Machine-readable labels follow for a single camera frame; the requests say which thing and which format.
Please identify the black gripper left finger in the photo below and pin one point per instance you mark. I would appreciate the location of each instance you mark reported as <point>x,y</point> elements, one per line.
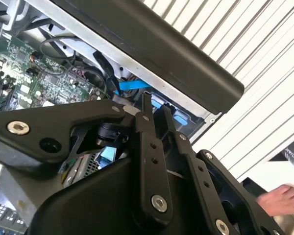
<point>152,171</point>

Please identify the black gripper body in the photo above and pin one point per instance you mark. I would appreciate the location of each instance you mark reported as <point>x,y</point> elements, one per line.
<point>100,203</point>

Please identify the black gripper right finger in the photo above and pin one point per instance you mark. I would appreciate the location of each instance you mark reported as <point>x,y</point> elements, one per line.
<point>198,171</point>

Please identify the hard disk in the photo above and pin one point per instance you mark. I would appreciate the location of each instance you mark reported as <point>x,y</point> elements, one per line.
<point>180,119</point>

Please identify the person's hand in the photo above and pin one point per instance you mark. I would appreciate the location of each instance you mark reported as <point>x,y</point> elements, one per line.
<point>279,200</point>

